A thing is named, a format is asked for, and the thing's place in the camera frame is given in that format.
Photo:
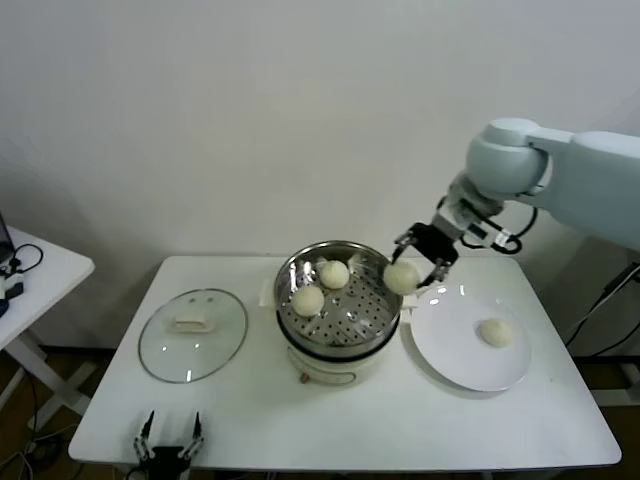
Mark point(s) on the white steamed baozi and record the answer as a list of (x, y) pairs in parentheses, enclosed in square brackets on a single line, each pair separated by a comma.
[(401, 278), (496, 333), (334, 274), (308, 301)]

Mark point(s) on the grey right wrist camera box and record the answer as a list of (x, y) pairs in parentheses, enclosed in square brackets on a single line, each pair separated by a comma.
[(452, 217)]

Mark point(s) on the dark laptop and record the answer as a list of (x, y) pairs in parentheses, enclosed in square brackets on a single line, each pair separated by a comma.
[(4, 240)]

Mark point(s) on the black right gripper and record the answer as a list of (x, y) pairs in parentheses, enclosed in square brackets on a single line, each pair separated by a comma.
[(432, 243)]

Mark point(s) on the white metal rack frame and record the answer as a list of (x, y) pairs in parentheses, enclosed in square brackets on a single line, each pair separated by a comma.
[(620, 397)]

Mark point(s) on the white side table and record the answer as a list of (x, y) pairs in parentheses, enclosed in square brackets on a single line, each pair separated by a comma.
[(50, 280)]

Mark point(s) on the white round plate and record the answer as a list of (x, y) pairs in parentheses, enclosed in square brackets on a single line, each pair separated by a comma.
[(450, 350)]

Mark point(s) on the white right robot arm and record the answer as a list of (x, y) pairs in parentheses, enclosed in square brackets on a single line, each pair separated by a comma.
[(590, 175)]

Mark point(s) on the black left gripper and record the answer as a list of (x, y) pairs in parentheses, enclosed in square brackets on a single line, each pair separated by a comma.
[(167, 462)]

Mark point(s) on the cream electric cooker pot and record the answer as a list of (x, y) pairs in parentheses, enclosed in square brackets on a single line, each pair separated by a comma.
[(330, 370)]

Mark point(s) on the white power adapter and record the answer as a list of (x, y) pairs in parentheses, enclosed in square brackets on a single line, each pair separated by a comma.
[(7, 282)]

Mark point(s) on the stainless steel steamer basket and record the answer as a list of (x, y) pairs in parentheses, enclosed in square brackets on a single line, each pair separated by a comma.
[(287, 285)]

